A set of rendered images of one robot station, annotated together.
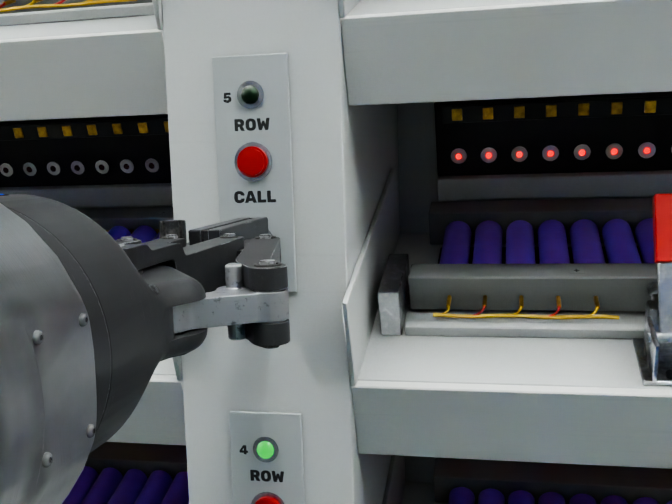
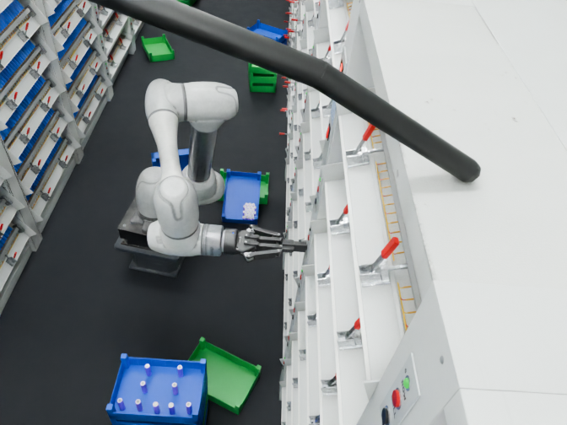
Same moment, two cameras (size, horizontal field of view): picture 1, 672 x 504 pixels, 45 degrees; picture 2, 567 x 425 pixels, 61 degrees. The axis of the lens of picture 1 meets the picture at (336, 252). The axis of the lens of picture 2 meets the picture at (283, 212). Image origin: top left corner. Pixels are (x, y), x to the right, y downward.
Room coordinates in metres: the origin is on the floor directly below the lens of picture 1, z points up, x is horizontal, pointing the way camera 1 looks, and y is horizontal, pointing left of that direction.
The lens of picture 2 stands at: (0.08, -0.80, 2.01)
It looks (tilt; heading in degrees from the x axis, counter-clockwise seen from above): 45 degrees down; 73
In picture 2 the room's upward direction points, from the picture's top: 8 degrees clockwise
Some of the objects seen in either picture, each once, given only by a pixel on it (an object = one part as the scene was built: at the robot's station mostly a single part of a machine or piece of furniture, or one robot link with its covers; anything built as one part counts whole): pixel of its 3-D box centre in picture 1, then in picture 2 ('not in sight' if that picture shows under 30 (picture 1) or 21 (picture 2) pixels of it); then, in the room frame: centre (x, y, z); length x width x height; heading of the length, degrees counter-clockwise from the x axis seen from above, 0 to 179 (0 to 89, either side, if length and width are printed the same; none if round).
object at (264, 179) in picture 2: not in sight; (243, 185); (0.44, 1.30, 0.04); 0.30 x 0.20 x 0.08; 168
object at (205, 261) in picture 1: (184, 284); (262, 247); (0.30, 0.06, 0.96); 0.11 x 0.01 x 0.04; 166
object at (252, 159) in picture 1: (254, 161); not in sight; (0.42, 0.04, 1.00); 0.02 x 0.01 x 0.02; 78
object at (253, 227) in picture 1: (240, 254); (294, 247); (0.38, 0.05, 0.96); 0.07 x 0.01 x 0.03; 168
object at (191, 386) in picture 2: not in sight; (159, 388); (-0.05, -0.04, 0.36); 0.30 x 0.20 x 0.08; 167
